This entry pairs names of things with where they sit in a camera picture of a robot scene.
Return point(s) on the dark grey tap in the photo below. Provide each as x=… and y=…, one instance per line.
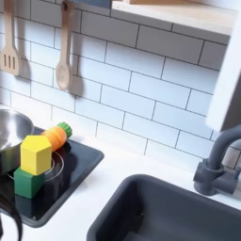
x=208, y=175

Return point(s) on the wooden spoon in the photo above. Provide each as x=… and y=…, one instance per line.
x=63, y=75

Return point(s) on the orange toy carrot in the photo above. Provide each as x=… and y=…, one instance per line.
x=56, y=137

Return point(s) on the yellow hexagonal block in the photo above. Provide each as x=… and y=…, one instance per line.
x=36, y=157

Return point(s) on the wooden shelf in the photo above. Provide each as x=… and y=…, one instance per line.
x=175, y=15

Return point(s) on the steel pot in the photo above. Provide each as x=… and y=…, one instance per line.
x=12, y=125

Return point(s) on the dark grey sink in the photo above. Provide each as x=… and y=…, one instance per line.
x=175, y=213

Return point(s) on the black toy stove top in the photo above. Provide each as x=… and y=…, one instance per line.
x=77, y=163

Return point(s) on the kitchen side panel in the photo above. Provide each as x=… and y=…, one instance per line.
x=226, y=94

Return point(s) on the green block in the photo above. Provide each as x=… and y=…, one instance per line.
x=26, y=185

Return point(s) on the wooden slotted spatula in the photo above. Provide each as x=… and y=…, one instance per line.
x=8, y=25

